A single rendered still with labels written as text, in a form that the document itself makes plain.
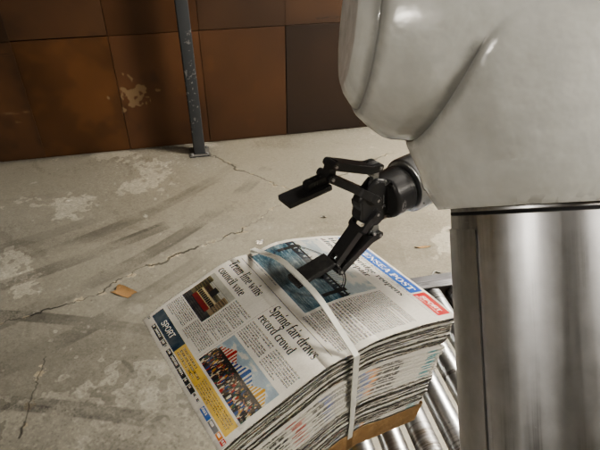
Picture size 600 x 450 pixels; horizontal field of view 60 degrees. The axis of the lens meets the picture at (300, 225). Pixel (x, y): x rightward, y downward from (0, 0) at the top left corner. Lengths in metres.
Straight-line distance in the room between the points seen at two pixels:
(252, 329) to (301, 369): 0.11
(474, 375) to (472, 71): 0.16
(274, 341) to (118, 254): 2.25
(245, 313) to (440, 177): 0.55
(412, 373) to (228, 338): 0.30
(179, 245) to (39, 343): 0.85
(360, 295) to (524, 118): 0.60
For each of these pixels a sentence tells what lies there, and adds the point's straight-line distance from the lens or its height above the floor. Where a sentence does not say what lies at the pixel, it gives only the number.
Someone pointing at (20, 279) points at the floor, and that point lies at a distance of 2.99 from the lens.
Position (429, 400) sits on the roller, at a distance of 1.21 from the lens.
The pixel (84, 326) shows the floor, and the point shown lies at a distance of 2.60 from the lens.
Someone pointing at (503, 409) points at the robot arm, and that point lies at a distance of 0.31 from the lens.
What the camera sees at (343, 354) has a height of 1.18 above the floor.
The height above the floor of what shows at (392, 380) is 1.07.
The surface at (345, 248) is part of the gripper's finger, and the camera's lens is 0.81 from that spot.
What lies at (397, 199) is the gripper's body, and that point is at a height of 1.32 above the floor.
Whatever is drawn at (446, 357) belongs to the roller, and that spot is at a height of 0.80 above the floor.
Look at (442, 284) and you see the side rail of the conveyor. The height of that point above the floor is 0.80.
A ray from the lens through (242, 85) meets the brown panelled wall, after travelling 3.85.
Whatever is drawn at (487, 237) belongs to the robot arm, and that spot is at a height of 1.57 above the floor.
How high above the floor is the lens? 1.74
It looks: 35 degrees down
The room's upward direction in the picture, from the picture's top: straight up
